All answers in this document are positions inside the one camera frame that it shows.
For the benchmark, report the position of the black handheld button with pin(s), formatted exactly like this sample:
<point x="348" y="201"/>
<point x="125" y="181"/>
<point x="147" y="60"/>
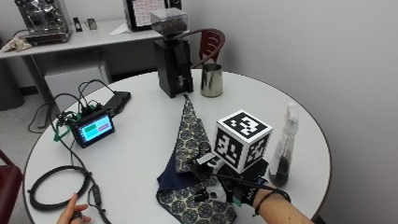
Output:
<point x="77" y="215"/>

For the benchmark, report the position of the navy patterned cloth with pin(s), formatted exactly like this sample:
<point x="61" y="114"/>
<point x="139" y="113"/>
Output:
<point x="188" y="137"/>

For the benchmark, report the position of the white marker cube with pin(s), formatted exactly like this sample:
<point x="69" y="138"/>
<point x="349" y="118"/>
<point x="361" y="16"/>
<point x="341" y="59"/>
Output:
<point x="242" y="141"/>

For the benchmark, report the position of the dark red padded chair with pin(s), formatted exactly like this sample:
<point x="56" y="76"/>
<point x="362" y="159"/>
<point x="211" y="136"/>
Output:
<point x="10" y="183"/>

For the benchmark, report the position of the black wrist band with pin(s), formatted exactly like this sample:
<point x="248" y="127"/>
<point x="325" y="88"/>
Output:
<point x="265" y="196"/>

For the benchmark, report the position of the clear spray bottle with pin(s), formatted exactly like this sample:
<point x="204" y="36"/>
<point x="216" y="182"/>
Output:
<point x="284" y="155"/>

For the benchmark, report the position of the small touchscreen device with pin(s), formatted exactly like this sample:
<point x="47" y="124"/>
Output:
<point x="95" y="128"/>

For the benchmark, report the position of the steel milk pitcher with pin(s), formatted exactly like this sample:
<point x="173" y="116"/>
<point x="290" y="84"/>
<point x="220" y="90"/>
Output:
<point x="212" y="81"/>

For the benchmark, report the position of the black rectangular box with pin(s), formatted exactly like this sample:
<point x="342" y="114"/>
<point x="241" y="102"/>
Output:
<point x="117" y="101"/>

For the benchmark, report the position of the black coffee grinder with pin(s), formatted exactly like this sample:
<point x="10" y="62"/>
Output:
<point x="173" y="65"/>

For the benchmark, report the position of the white cabinet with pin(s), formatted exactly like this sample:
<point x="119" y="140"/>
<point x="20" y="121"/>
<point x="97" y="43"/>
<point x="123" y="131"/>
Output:
<point x="76" y="81"/>

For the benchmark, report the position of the grey waste bin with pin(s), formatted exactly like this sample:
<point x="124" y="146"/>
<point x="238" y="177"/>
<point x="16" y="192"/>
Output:
<point x="10" y="88"/>

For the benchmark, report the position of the red chair with curved back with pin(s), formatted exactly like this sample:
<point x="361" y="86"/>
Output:
<point x="212" y="43"/>

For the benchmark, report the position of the white paper sheet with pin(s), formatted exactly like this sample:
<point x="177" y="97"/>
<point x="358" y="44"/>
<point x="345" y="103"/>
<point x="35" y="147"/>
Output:
<point x="121" y="29"/>

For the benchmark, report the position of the grey side desk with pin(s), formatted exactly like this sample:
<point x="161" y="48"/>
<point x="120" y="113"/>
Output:
<point x="83" y="42"/>

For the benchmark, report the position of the black framed board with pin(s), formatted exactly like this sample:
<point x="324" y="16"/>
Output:
<point x="143" y="14"/>

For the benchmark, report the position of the beige crumpled rag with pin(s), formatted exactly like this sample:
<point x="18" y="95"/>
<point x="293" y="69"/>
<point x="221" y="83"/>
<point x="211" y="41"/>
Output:
<point x="16" y="44"/>

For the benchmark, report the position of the small metal cup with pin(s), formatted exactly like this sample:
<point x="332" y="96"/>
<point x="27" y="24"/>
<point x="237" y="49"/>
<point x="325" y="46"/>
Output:
<point x="91" y="24"/>

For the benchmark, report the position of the chrome espresso machine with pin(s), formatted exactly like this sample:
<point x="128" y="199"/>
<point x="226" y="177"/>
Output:
<point x="43" y="20"/>

